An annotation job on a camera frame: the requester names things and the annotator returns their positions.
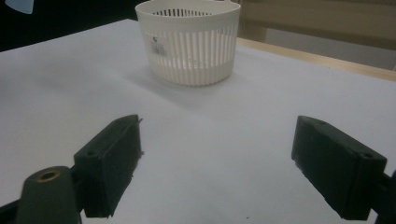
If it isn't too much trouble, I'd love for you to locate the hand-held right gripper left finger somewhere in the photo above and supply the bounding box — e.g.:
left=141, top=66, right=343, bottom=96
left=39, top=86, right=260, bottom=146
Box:
left=74, top=114, right=144, bottom=218

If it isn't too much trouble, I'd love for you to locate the black curtain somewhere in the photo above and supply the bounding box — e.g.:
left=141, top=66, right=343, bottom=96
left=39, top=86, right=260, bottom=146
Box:
left=0, top=0, right=141, bottom=53

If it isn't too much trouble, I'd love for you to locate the white plastic basket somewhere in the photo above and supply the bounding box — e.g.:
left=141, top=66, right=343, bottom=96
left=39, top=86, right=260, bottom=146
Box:
left=134, top=0, right=242, bottom=87

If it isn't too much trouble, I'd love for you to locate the light blue hairbrush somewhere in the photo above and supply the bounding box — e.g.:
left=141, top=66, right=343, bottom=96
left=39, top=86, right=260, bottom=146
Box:
left=4, top=0, right=34, bottom=15

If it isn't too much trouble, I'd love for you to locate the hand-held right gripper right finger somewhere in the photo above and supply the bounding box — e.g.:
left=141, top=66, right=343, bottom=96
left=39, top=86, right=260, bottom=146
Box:
left=290, top=115, right=389, bottom=222

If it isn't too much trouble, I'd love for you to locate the light wooden desk frame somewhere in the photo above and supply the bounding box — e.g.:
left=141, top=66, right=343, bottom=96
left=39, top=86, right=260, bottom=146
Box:
left=236, top=0, right=396, bottom=51

